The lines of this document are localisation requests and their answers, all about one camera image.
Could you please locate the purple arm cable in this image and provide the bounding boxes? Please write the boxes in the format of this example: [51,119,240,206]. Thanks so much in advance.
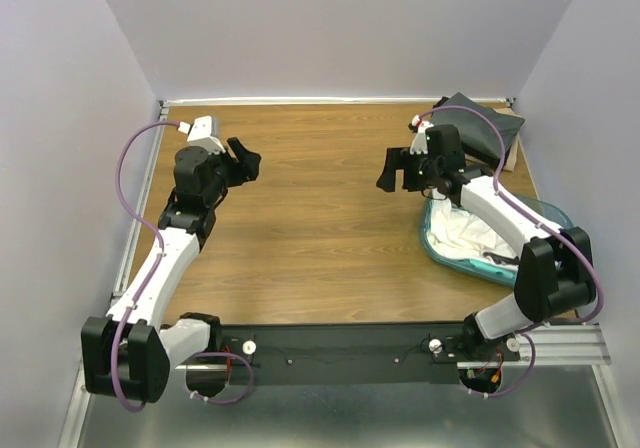
[110,120,255,413]
[418,106,606,400]

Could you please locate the teal plastic basket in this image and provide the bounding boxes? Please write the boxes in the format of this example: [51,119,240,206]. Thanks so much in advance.
[419,188,572,288]

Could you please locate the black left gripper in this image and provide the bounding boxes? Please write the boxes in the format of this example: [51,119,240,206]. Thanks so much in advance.
[205,137,263,206]

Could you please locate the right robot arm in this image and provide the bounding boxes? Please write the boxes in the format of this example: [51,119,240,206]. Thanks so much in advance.
[376,125,602,360]

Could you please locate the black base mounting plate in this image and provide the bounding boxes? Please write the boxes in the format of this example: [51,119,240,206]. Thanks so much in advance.
[180,321,520,398]

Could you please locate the aluminium rail frame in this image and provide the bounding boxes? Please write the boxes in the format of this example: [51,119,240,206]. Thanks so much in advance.
[60,322,622,447]

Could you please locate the white t-shirt in basket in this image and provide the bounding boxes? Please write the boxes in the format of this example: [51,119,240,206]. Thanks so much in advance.
[421,200,519,269]

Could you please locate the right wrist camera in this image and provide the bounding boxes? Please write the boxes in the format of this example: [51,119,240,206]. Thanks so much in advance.
[409,115,433,155]

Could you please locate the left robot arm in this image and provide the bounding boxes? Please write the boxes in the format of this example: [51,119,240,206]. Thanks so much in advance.
[81,137,261,412]

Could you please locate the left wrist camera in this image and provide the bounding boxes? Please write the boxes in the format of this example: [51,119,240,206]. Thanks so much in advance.
[177,115,226,155]

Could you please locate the folded black t-shirt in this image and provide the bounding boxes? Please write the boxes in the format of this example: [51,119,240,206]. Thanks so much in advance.
[432,96,450,110]

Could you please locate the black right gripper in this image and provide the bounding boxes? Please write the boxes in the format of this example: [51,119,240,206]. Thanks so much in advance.
[376,146,441,192]

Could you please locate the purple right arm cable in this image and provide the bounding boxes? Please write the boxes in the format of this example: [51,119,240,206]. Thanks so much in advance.
[418,106,606,400]

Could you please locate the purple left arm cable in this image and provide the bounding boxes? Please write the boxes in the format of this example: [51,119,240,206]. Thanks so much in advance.
[110,120,255,413]

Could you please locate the grey t-shirt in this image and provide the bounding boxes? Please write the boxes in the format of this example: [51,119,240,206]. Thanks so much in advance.
[430,92,524,167]

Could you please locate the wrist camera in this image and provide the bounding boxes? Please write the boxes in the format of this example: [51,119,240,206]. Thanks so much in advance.
[409,115,433,155]
[177,115,226,155]

